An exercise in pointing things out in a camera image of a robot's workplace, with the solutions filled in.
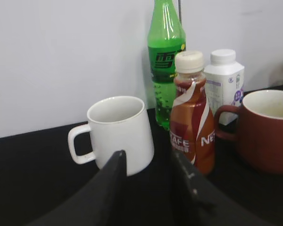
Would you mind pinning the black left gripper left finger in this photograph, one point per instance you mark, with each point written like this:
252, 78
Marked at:
94, 203

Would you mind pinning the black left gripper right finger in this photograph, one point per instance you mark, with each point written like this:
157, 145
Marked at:
197, 202

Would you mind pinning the green Sprite bottle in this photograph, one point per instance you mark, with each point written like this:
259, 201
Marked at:
165, 39

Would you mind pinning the brown Nescafe coffee bottle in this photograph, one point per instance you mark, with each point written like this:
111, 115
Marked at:
192, 130

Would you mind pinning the white ceramic mug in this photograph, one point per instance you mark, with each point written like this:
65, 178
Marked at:
115, 124

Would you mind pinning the red ceramic mug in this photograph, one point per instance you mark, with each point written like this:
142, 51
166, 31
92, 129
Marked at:
259, 130

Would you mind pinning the white milk bottle purple label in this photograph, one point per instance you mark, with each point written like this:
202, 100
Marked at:
224, 79

